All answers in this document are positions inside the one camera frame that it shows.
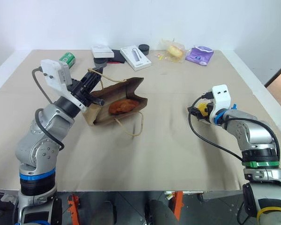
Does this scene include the purple plastic package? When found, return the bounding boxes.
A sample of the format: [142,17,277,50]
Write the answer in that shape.
[185,45,214,67]

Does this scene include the dark grey round container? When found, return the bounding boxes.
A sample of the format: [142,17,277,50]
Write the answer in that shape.
[93,57,108,68]

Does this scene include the black pouch with red trim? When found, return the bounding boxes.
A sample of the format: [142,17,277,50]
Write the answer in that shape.
[106,49,127,64]

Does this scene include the clear bag with bread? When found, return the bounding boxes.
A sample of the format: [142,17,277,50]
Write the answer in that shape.
[159,38,186,64]

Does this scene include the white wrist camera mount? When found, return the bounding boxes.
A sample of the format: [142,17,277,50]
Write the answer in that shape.
[40,59,87,114]
[209,84,231,124]

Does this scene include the brown wooden door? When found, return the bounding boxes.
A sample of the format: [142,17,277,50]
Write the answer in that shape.
[264,58,281,88]

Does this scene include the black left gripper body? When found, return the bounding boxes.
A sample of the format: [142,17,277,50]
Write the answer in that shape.
[67,78,105,106]

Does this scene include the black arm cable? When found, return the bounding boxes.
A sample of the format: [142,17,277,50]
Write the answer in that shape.
[32,67,65,151]
[188,92,281,163]

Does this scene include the white box with device print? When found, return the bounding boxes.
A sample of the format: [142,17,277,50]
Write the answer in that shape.
[119,45,152,72]

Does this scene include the yellow plush toy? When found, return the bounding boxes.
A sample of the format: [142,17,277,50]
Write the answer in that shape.
[197,103,208,117]

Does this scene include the green drink can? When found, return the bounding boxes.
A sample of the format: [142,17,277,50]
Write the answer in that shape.
[59,52,76,69]

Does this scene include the brown paper bag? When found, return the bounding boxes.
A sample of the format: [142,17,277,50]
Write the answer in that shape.
[84,67,148,137]

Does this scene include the plain white flat box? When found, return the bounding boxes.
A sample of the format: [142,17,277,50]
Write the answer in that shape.
[91,45,115,59]

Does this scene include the black round lid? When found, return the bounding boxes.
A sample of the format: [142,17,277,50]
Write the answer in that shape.
[138,43,150,54]

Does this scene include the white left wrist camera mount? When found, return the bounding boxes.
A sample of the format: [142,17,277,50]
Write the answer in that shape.
[40,59,87,114]

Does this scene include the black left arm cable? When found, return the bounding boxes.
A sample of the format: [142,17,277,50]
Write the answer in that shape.
[32,67,65,151]

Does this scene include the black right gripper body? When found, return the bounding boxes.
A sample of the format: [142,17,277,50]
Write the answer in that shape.
[197,99,214,124]

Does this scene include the orange metal stand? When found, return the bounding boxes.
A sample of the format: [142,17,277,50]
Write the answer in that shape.
[171,191,185,221]
[67,193,81,225]

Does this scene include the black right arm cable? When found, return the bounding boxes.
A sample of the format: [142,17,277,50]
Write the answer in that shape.
[188,92,281,163]

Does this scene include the beige table cover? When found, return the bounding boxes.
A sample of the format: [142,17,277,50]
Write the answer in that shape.
[0,49,281,192]

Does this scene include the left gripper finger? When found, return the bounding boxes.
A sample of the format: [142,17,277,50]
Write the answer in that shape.
[87,67,104,91]
[82,67,100,86]

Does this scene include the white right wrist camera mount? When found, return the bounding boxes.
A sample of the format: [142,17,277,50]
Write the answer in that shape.
[209,84,231,124]

